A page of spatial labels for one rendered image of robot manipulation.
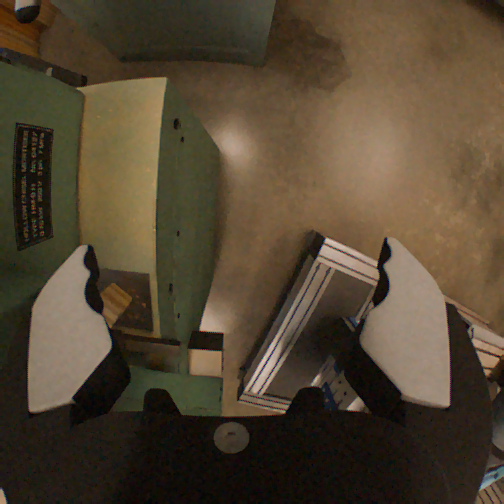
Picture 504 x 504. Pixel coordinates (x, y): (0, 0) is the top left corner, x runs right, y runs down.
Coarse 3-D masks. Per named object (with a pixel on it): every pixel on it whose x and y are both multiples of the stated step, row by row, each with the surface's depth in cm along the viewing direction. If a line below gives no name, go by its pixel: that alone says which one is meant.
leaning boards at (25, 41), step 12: (0, 0) 36; (12, 0) 42; (0, 12) 43; (12, 12) 50; (48, 12) 68; (0, 24) 46; (12, 24) 55; (36, 24) 69; (48, 24) 73; (0, 36) 49; (12, 36) 58; (24, 36) 65; (36, 36) 75; (12, 48) 60; (24, 48) 67; (36, 48) 77
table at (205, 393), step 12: (132, 372) 29; (144, 372) 30; (156, 372) 30; (168, 372) 31; (132, 384) 27; (144, 384) 28; (156, 384) 28; (168, 384) 29; (180, 384) 29; (192, 384) 29; (204, 384) 29; (216, 384) 30; (120, 396) 25; (132, 396) 25; (180, 396) 27; (192, 396) 27; (204, 396) 27; (216, 396) 28; (192, 408) 25; (204, 408) 26; (216, 408) 26
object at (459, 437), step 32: (448, 320) 6; (480, 384) 4; (384, 416) 5; (416, 416) 4; (448, 416) 4; (480, 416) 3; (448, 448) 3; (480, 448) 3; (448, 480) 3; (480, 480) 2
